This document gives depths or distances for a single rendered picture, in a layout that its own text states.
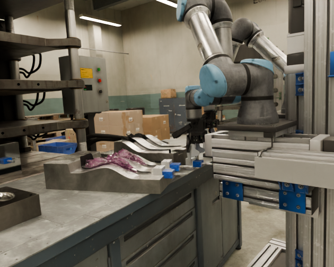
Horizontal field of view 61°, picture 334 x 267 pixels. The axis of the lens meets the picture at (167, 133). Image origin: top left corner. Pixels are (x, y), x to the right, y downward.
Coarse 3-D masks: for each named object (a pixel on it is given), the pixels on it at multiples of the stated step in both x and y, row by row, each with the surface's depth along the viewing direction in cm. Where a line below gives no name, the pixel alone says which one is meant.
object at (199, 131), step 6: (192, 120) 132; (198, 120) 132; (204, 120) 133; (192, 126) 134; (198, 126) 133; (204, 126) 133; (192, 132) 133; (198, 132) 132; (204, 132) 135; (192, 138) 134; (198, 138) 132; (204, 138) 135
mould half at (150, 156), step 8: (152, 136) 169; (120, 144) 150; (128, 144) 149; (144, 144) 156; (160, 144) 162; (168, 144) 164; (176, 144) 161; (184, 144) 157; (104, 152) 163; (112, 152) 161; (136, 152) 145; (144, 152) 144; (152, 152) 141; (160, 152) 138; (168, 152) 137; (176, 152) 136; (184, 152) 142; (152, 160) 140; (160, 160) 137; (176, 160) 135; (184, 160) 142
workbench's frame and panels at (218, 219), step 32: (192, 192) 148; (96, 224) 85; (128, 224) 104; (160, 224) 124; (192, 224) 149; (224, 224) 186; (32, 256) 68; (64, 256) 81; (96, 256) 93; (128, 256) 107; (160, 256) 124; (192, 256) 150; (224, 256) 188
